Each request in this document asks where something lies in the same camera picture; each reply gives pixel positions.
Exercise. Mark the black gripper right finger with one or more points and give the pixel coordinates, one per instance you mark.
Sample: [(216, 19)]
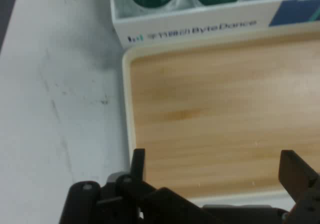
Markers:
[(300, 179)]

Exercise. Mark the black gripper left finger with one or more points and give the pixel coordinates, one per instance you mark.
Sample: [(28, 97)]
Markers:
[(135, 199)]

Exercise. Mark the bamboo tray with cream rim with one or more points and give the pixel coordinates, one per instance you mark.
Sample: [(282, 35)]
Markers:
[(212, 108)]

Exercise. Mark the white and blue cardboard box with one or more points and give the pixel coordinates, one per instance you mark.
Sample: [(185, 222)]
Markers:
[(175, 26)]

